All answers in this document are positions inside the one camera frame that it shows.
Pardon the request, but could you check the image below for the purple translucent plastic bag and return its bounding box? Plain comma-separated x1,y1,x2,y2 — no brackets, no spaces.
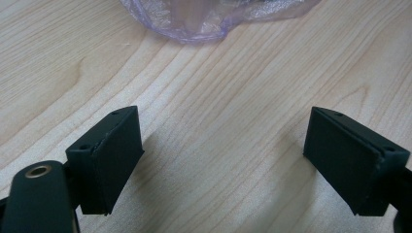
119,0,323,46

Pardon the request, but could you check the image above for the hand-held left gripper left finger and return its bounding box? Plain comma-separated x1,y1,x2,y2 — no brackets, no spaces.
65,105,146,216

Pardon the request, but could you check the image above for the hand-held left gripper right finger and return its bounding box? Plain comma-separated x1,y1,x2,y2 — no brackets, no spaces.
302,106,411,217

